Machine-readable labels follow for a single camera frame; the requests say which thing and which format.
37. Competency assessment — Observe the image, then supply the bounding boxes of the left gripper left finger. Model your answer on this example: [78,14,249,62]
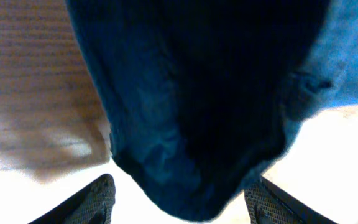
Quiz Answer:
[29,174,116,224]

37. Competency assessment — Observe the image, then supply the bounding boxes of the navy blue shorts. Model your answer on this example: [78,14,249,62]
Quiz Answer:
[66,0,358,222]

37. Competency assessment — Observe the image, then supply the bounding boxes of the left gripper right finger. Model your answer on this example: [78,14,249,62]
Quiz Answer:
[244,177,336,224]

